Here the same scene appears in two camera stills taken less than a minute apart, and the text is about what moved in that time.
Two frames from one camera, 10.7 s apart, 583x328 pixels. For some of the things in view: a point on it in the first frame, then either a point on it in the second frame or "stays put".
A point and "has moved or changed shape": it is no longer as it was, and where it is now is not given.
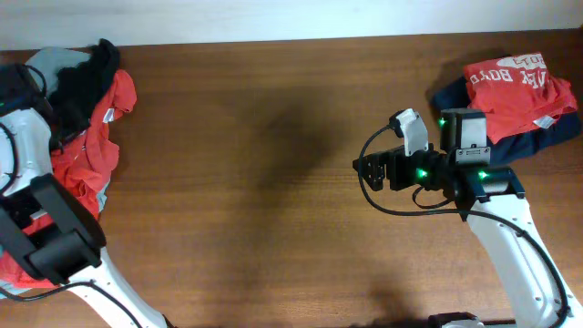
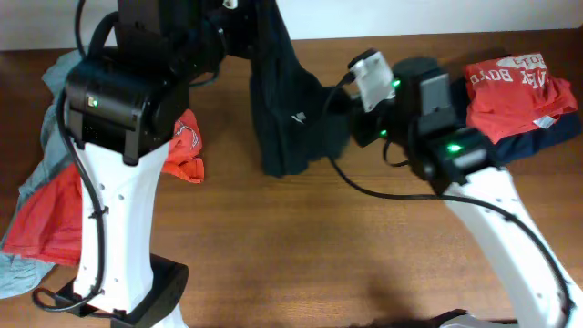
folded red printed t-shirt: (520, 93) stays put
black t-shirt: (78, 90) has moved or changed shape
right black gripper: (397, 158) to (364, 133)
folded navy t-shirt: (455, 95) stays put
